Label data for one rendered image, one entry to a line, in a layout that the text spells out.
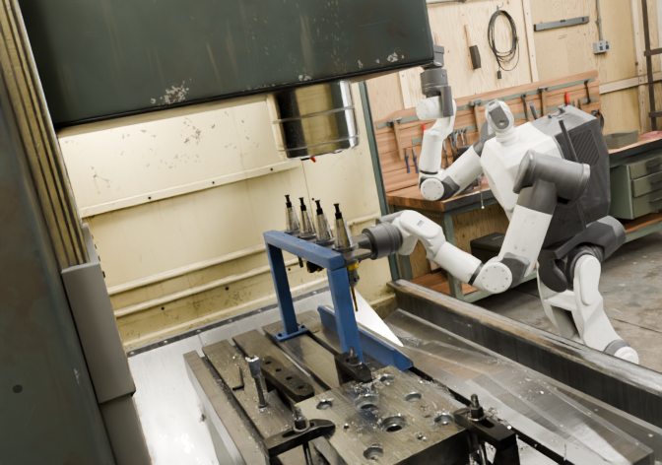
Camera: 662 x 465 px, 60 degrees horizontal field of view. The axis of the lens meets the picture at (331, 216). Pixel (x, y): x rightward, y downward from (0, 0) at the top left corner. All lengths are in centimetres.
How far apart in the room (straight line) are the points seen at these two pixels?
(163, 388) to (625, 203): 355
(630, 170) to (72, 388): 418
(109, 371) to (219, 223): 132
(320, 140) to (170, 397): 117
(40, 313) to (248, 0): 54
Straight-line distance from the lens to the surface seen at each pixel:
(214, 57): 90
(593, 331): 192
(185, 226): 204
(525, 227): 146
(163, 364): 205
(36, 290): 66
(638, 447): 151
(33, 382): 68
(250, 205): 209
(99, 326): 78
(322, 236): 142
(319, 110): 100
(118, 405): 82
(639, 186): 459
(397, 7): 104
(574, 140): 163
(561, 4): 525
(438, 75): 189
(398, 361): 142
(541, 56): 504
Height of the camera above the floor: 155
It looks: 11 degrees down
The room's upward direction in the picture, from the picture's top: 11 degrees counter-clockwise
